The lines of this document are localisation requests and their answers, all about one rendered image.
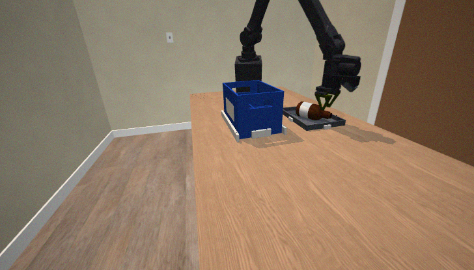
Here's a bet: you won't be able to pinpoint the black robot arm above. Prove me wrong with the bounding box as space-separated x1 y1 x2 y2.
238 0 361 92

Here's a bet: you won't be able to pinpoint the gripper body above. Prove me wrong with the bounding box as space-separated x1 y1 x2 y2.
315 73 341 95

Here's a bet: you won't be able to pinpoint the blue plastic crate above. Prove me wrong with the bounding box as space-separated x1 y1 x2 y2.
223 80 284 139

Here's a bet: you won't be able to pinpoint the brown glass bottle with white label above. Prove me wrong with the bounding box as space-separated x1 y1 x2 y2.
296 101 332 120

